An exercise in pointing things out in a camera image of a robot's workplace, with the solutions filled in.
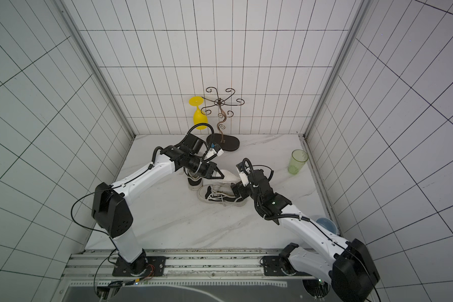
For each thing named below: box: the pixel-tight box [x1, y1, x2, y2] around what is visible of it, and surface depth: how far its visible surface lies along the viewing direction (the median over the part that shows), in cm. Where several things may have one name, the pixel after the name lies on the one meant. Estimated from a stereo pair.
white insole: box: [213, 169, 241, 184], surface depth 81 cm
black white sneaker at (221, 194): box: [197, 183, 247, 207], surface depth 89 cm
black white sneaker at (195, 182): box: [183, 166, 204, 191], surface depth 94 cm
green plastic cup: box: [288, 149, 309, 175], surface depth 97 cm
